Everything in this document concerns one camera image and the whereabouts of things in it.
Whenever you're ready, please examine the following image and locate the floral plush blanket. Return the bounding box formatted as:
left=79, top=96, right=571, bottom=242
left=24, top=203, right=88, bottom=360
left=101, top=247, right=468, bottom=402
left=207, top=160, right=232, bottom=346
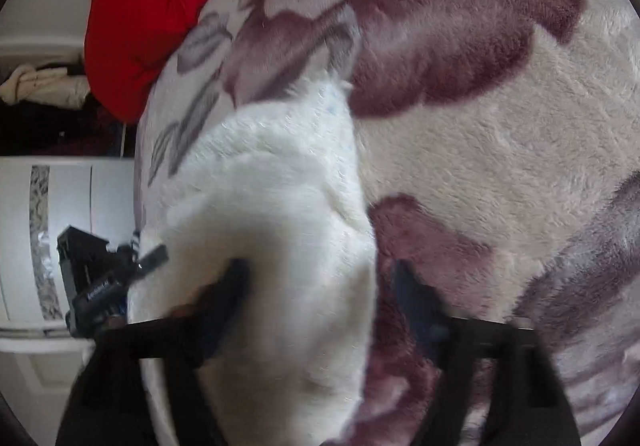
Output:
left=136, top=0, right=639, bottom=445

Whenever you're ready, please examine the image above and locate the white fluffy garment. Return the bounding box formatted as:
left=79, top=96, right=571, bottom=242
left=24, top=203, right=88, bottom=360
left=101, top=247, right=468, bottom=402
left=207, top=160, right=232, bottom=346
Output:
left=128, top=72, right=376, bottom=445

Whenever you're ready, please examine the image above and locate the beige crumpled cloth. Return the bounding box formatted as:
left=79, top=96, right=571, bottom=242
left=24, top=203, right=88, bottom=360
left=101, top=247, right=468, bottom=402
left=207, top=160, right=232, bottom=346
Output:
left=0, top=64, right=90, bottom=110

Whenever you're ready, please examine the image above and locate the white cabinet with mirror strip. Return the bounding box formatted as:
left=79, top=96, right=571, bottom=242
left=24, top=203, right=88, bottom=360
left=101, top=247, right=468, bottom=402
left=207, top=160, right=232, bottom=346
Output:
left=1, top=157, right=134, bottom=354

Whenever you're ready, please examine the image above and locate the red garment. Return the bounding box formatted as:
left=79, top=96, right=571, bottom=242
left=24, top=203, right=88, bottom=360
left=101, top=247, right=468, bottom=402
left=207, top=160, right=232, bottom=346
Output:
left=84, top=0, right=208, bottom=124

